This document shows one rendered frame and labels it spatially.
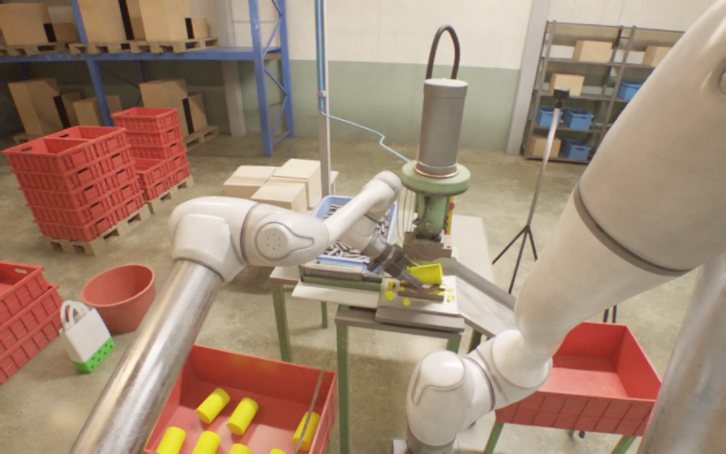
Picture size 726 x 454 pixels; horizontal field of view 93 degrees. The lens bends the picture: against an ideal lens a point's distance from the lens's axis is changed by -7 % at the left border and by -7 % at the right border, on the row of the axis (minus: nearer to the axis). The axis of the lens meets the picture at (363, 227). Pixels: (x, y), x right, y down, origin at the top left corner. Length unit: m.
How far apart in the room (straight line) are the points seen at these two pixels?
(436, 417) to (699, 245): 0.46
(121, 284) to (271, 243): 2.63
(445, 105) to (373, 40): 5.35
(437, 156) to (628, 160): 0.87
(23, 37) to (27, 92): 0.90
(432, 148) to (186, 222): 0.68
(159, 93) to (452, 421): 6.32
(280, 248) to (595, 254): 0.52
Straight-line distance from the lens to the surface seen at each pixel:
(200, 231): 0.77
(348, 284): 1.40
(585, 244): 0.30
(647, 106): 0.27
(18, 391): 3.05
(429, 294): 1.37
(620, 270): 0.30
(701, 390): 0.50
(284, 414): 1.53
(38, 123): 8.56
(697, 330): 0.48
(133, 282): 3.25
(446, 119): 1.08
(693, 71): 0.26
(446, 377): 0.61
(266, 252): 0.69
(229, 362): 1.52
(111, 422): 0.71
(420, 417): 0.66
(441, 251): 1.26
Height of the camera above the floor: 1.89
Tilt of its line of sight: 30 degrees down
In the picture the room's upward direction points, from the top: 1 degrees clockwise
